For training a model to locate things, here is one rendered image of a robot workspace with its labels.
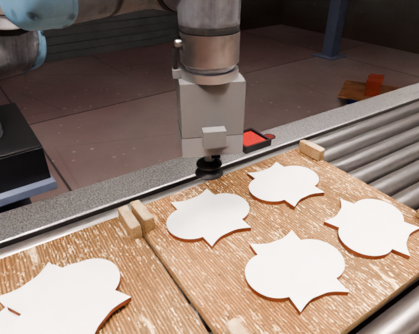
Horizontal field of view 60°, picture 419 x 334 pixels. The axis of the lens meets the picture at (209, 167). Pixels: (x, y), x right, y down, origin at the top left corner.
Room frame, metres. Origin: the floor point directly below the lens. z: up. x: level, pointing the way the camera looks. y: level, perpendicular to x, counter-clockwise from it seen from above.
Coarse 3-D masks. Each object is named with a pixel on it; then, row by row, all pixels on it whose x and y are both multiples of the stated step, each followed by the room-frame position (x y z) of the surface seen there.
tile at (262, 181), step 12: (276, 168) 0.60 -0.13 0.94; (288, 168) 0.60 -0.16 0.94; (300, 168) 0.60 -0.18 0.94; (252, 180) 0.56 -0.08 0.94; (264, 180) 0.56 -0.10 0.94; (276, 180) 0.56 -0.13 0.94; (288, 180) 0.56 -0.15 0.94; (300, 180) 0.56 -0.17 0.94; (312, 180) 0.56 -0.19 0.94; (252, 192) 0.52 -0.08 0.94; (264, 192) 0.52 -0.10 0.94; (276, 192) 0.52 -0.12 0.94; (288, 192) 0.52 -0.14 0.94; (300, 192) 0.52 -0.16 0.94; (312, 192) 0.52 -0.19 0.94; (276, 204) 0.50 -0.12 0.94; (288, 204) 0.49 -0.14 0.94
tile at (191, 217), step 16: (208, 192) 0.52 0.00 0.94; (176, 208) 0.48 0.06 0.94; (192, 208) 0.48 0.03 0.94; (208, 208) 0.48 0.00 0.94; (224, 208) 0.48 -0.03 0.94; (240, 208) 0.48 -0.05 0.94; (176, 224) 0.44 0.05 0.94; (192, 224) 0.44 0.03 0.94; (208, 224) 0.44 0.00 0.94; (224, 224) 0.44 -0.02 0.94; (240, 224) 0.44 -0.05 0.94; (192, 240) 0.40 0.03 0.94; (208, 240) 0.40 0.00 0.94
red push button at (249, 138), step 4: (248, 132) 0.79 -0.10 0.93; (252, 132) 0.79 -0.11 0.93; (244, 136) 0.77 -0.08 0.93; (248, 136) 0.77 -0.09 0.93; (252, 136) 0.77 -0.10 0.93; (256, 136) 0.77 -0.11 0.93; (244, 140) 0.75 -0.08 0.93; (248, 140) 0.75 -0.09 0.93; (252, 140) 0.75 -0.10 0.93; (256, 140) 0.75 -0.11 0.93; (260, 140) 0.75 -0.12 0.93; (244, 144) 0.73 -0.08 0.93; (248, 144) 0.73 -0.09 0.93
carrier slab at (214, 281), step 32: (288, 160) 0.65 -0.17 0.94; (320, 160) 0.65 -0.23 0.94; (192, 192) 0.53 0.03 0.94; (224, 192) 0.53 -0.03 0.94; (352, 192) 0.53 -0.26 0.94; (160, 224) 0.45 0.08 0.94; (256, 224) 0.45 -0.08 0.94; (288, 224) 0.45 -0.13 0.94; (320, 224) 0.45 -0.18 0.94; (416, 224) 0.45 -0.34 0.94; (160, 256) 0.38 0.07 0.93; (192, 256) 0.37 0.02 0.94; (224, 256) 0.37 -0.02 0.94; (352, 256) 0.37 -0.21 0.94; (416, 256) 0.37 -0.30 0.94; (192, 288) 0.32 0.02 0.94; (224, 288) 0.32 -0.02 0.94; (352, 288) 0.32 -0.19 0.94; (384, 288) 0.32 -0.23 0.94; (224, 320) 0.27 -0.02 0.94; (256, 320) 0.27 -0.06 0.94; (288, 320) 0.27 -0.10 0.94; (320, 320) 0.27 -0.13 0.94; (352, 320) 0.27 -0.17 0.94
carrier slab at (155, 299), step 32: (32, 256) 0.37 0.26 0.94; (64, 256) 0.37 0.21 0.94; (96, 256) 0.37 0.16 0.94; (128, 256) 0.37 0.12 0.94; (0, 288) 0.32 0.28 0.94; (128, 288) 0.32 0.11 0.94; (160, 288) 0.32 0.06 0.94; (128, 320) 0.27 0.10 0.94; (160, 320) 0.27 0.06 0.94; (192, 320) 0.27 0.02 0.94
